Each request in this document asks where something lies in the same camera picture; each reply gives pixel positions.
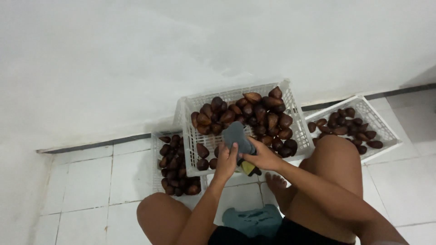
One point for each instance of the person's left hand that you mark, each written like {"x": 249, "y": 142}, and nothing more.
{"x": 225, "y": 165}

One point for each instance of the dark salak heap, small crate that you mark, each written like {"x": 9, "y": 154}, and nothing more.
{"x": 173, "y": 163}

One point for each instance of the sparse layer of brown salak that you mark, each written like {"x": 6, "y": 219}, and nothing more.
{"x": 344, "y": 127}

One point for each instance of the person's right hand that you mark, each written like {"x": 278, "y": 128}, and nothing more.
{"x": 265, "y": 158}

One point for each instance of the person's left leg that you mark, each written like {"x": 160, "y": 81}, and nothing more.
{"x": 160, "y": 221}

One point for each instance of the black shorts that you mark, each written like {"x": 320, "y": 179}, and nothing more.
{"x": 296, "y": 234}

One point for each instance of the person's right leg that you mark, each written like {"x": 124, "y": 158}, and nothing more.
{"x": 327, "y": 156}

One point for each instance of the teal shirt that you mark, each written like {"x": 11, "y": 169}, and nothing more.
{"x": 253, "y": 221}

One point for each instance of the large white plastic crate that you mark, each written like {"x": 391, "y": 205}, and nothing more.
{"x": 296, "y": 131}

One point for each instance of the small white plastic crate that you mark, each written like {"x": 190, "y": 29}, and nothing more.
{"x": 155, "y": 177}

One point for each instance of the large heap of brown salak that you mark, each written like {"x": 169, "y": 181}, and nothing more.
{"x": 262, "y": 115}

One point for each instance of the grey glove with yellow cuff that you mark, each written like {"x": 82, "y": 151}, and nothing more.
{"x": 238, "y": 136}

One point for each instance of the wide white plastic crate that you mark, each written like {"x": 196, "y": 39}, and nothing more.
{"x": 374, "y": 117}

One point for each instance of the person's leg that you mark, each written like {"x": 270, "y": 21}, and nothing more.
{"x": 327, "y": 156}
{"x": 160, "y": 221}

